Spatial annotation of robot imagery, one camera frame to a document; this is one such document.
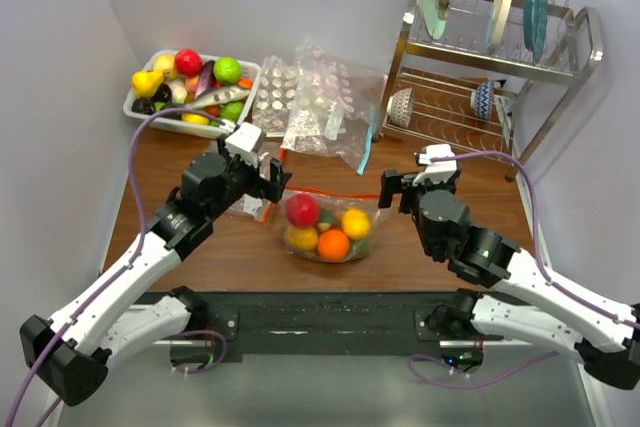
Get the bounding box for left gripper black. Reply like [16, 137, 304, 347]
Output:
[206, 135, 290, 220]

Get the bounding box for red apple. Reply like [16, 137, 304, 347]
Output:
[285, 193, 320, 229]
[174, 49, 203, 78]

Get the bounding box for clear zip bag orange zipper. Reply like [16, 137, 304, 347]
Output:
[279, 191, 389, 264]

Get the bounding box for green yellow mango fruit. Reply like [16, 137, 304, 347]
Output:
[349, 238, 371, 259]

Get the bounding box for orange fruit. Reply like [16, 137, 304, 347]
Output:
[317, 229, 351, 262]

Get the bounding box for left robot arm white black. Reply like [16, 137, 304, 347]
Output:
[20, 150, 291, 406]

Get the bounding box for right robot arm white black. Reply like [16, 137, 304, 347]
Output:
[378, 163, 639, 390]

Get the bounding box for crumpled clear zip bag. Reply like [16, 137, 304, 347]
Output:
[226, 139, 284, 222]

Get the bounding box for clear bag blue zipper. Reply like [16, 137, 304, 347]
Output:
[323, 96, 378, 175]

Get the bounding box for clear bag pink dots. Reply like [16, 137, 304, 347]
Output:
[282, 38, 387, 158]

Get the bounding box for light green guava fruit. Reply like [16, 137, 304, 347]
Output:
[220, 101, 244, 122]

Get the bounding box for small orange tangerine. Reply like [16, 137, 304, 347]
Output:
[237, 78, 253, 90]

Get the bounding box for silver toy fish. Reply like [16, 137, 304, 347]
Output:
[178, 85, 251, 110]

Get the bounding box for white plastic fruit tray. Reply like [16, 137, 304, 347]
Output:
[122, 49, 263, 143]

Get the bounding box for small yellow lemon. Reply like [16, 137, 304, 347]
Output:
[181, 114, 210, 125]

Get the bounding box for blue white patterned bowl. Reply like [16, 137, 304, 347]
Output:
[471, 80, 495, 121]

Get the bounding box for green lime fruit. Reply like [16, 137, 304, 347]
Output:
[213, 57, 243, 85]

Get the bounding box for purple eggplant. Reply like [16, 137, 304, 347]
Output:
[195, 60, 215, 97]

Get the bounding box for white garlic bulb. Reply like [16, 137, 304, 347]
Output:
[166, 79, 189, 104]

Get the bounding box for steel dish rack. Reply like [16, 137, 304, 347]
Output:
[378, 0, 603, 163]

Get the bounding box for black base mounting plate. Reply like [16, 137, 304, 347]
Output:
[174, 287, 457, 362]

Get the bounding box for dark plum fruit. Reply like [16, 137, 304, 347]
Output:
[131, 98, 156, 115]

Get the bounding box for pale peach fruit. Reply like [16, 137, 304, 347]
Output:
[152, 54, 178, 81]

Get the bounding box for white cream plate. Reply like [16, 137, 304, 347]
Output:
[486, 0, 512, 55]

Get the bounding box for teal blue plate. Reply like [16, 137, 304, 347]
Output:
[522, 0, 548, 64]

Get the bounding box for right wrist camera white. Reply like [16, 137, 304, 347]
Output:
[413, 144, 459, 186]

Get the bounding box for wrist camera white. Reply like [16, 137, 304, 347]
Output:
[218, 122, 265, 168]
[413, 144, 459, 186]

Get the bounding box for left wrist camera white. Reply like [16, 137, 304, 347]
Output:
[218, 122, 265, 168]

